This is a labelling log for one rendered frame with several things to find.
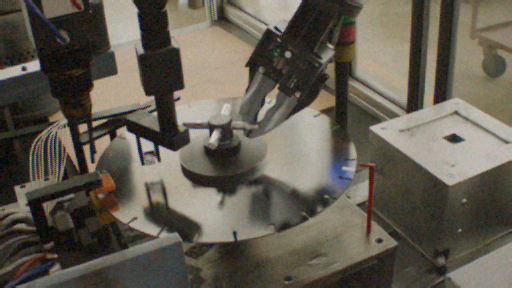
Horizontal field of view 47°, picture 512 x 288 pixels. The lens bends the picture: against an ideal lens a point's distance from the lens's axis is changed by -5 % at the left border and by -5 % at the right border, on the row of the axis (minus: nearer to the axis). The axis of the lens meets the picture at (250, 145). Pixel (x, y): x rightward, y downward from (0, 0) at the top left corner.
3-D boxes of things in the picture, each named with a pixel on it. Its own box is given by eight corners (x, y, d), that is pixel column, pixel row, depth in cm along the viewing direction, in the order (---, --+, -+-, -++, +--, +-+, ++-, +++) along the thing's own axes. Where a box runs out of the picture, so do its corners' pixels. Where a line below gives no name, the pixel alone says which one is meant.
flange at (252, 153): (229, 192, 71) (228, 174, 69) (161, 164, 77) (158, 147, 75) (285, 148, 78) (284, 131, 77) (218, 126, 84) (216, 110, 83)
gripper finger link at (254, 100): (212, 134, 72) (249, 70, 68) (230, 119, 77) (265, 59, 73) (234, 149, 72) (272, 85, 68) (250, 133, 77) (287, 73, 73)
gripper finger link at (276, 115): (234, 149, 72) (272, 85, 68) (250, 133, 77) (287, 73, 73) (256, 164, 72) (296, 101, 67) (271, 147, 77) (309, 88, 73)
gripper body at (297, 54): (238, 70, 66) (294, -26, 61) (263, 54, 74) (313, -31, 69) (297, 109, 66) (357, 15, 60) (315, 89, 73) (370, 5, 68)
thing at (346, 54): (345, 50, 99) (345, 32, 98) (361, 59, 96) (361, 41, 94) (321, 56, 98) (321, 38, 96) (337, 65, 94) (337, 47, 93)
